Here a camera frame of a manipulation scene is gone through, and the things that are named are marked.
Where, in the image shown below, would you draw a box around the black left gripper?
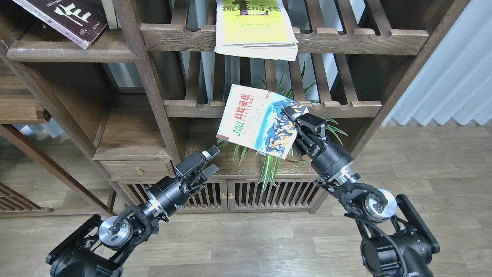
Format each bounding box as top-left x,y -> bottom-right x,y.
145,146 -> 220,217

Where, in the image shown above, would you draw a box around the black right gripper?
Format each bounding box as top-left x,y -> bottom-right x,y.
283,106 -> 355,180

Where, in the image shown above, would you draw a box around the blue landscape cover book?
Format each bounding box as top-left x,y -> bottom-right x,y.
216,84 -> 308,159

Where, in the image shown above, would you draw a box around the maroon book white characters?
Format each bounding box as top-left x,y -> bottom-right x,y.
15,0 -> 107,49

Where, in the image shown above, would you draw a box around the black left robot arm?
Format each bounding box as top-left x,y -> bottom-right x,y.
46,147 -> 220,277

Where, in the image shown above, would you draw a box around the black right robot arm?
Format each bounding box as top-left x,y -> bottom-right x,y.
283,107 -> 440,277

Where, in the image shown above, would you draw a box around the green spider plant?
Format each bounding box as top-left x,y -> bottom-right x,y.
216,62 -> 348,193

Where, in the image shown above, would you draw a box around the brass drawer knob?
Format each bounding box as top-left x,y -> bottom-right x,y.
135,167 -> 144,176

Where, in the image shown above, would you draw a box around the dark wooden bookshelf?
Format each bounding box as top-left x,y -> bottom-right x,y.
1,0 -> 469,205

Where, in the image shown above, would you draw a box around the yellow cover book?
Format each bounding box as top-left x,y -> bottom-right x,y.
214,0 -> 298,61

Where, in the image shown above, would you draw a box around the white pleated curtain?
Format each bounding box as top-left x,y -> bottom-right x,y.
382,0 -> 492,125

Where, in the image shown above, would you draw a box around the white upright book spine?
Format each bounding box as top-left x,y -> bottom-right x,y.
101,0 -> 118,29

